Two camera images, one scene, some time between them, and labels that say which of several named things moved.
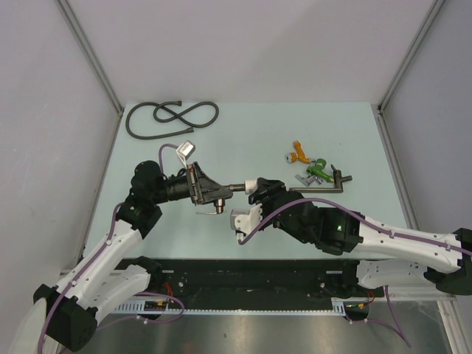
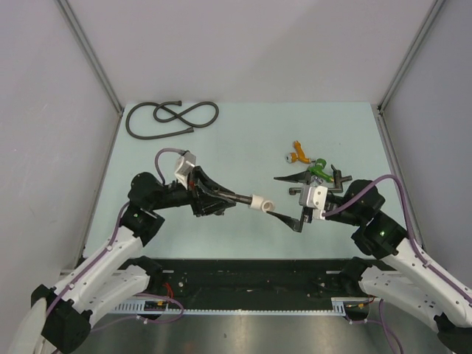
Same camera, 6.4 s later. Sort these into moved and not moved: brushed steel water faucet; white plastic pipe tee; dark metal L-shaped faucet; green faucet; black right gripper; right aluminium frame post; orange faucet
Moved: black right gripper; brushed steel water faucet; white plastic pipe tee
Not moved: green faucet; right aluminium frame post; dark metal L-shaped faucet; orange faucet
